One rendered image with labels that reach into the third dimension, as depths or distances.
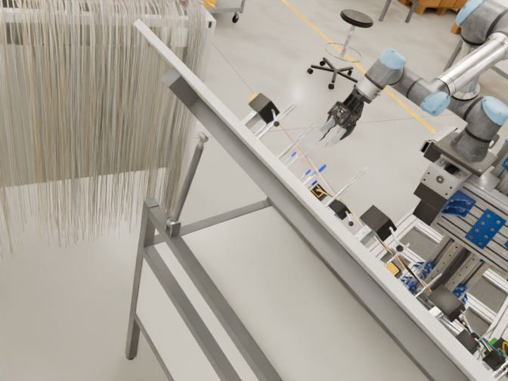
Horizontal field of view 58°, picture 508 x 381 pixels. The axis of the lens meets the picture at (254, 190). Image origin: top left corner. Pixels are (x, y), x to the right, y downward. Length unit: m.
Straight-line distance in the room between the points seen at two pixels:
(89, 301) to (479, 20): 2.07
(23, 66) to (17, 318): 1.29
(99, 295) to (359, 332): 1.38
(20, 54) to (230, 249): 0.94
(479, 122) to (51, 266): 2.13
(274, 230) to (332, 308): 0.39
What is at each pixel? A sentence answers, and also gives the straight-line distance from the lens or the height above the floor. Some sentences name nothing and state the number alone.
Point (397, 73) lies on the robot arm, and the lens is 1.51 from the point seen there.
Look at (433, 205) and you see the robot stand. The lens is 2.12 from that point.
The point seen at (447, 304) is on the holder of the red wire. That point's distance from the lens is 1.20.
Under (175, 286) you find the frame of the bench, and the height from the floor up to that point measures 0.80.
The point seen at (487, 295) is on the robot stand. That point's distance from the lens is 3.12.
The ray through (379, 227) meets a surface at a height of 1.50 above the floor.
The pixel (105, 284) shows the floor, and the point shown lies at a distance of 2.57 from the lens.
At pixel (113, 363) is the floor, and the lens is 2.33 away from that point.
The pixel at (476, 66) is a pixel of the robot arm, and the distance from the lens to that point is 1.62.
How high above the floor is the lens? 2.07
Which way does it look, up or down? 40 degrees down
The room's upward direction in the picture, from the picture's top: 18 degrees clockwise
